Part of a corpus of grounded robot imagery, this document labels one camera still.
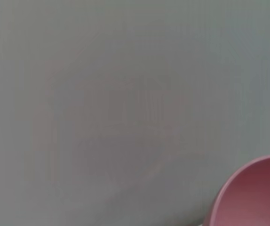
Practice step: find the pink plastic bowl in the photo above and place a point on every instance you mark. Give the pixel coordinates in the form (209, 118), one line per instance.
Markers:
(255, 193)

